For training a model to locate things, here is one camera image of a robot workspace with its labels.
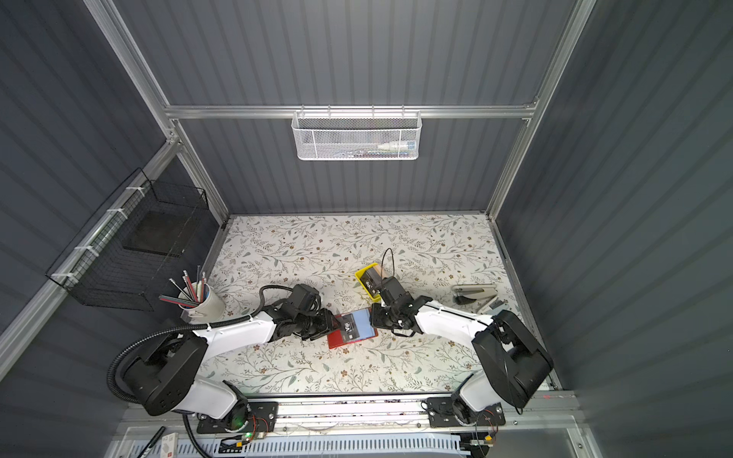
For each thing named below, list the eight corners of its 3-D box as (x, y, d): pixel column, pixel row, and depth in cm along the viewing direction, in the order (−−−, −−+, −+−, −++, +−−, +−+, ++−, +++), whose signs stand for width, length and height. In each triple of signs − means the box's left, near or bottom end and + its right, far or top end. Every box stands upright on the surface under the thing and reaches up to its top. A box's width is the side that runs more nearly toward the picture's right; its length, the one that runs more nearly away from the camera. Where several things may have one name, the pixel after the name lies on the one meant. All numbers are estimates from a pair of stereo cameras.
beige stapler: (453, 304, 97) (455, 301, 95) (450, 287, 101) (451, 283, 99) (498, 304, 97) (501, 301, 95) (493, 287, 101) (495, 283, 99)
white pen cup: (192, 326, 92) (172, 310, 83) (203, 299, 98) (186, 281, 89) (220, 326, 92) (203, 310, 83) (230, 299, 98) (215, 281, 89)
